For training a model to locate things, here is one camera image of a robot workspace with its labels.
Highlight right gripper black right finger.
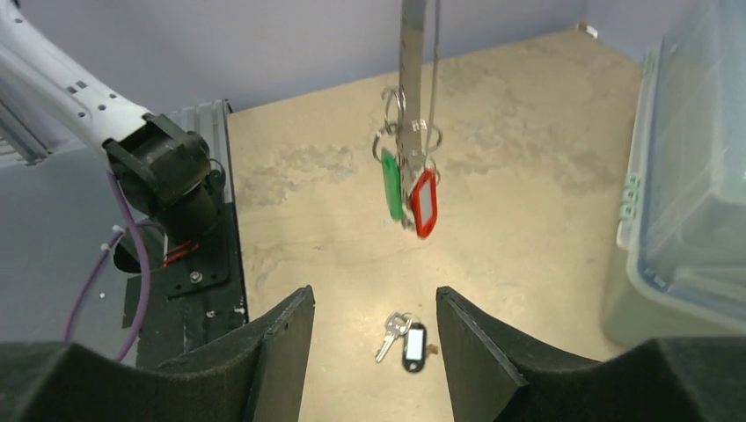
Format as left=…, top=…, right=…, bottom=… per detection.
left=435, top=287, right=745, bottom=421

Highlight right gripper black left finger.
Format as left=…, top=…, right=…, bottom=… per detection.
left=1, top=286, right=315, bottom=421

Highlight keys with black tag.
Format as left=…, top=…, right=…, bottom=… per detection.
left=375, top=311, right=440, bottom=374

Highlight steel perforated key plate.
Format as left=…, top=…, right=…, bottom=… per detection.
left=399, top=0, right=435, bottom=172

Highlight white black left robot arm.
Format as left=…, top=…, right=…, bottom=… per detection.
left=1, top=1, right=220, bottom=242

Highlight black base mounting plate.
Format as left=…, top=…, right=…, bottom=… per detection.
left=135, top=170, right=248, bottom=368

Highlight red key tag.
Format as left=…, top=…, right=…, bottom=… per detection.
left=410, top=169, right=438, bottom=239

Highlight clear green plastic storage box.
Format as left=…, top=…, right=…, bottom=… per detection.
left=602, top=1, right=745, bottom=346

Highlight green key tag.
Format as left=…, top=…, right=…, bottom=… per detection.
left=380, top=149, right=404, bottom=222

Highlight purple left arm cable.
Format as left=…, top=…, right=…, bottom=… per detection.
left=61, top=169, right=154, bottom=365

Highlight steel split ring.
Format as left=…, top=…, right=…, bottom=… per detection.
left=381, top=85, right=408, bottom=127
left=416, top=119, right=445, bottom=156
left=371, top=125, right=403, bottom=164

